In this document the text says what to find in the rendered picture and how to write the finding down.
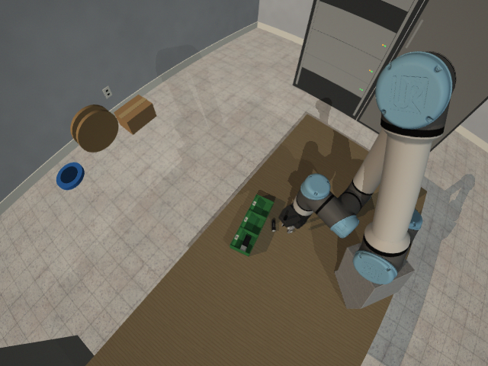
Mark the green rack of three bins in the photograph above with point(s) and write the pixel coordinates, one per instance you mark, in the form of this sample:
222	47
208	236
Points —
252	224

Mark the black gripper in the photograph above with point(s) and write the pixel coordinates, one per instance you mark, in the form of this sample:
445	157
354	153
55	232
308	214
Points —
292	214

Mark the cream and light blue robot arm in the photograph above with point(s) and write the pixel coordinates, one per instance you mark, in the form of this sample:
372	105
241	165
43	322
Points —
411	92

